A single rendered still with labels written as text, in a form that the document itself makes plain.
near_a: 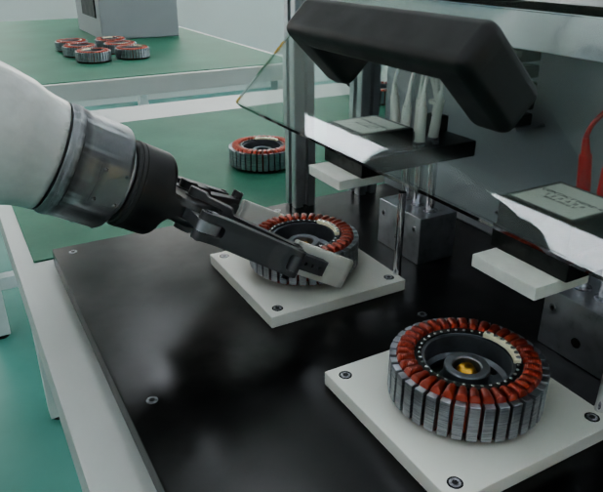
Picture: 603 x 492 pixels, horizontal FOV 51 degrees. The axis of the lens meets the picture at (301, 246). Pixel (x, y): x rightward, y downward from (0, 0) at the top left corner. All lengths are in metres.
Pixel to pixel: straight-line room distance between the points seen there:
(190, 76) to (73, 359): 1.46
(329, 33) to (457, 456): 0.29
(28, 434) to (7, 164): 1.33
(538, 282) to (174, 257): 0.42
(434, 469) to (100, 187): 0.31
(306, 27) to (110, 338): 0.39
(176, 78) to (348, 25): 1.74
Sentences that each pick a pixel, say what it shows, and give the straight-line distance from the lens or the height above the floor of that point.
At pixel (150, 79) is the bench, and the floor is 0.74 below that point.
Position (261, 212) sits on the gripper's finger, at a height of 0.83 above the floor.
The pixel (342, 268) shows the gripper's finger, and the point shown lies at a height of 0.81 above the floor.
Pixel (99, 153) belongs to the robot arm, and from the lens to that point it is 0.51.
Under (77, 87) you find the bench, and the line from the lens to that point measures 1.91.
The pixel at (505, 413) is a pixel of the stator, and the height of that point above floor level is 0.81.
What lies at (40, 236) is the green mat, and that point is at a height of 0.75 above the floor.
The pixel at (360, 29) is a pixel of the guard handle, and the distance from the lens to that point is 0.24.
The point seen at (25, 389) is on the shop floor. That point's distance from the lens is 1.92.
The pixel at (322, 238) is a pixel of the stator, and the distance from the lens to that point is 0.68.
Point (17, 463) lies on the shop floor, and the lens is 1.70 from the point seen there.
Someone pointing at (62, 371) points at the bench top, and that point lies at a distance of 0.60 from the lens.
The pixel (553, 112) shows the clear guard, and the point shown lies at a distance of 0.21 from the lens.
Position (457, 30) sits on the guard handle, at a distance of 0.20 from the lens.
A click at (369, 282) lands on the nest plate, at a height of 0.78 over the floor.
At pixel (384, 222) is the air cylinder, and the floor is 0.80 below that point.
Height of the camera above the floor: 1.08
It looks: 25 degrees down
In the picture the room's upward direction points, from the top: straight up
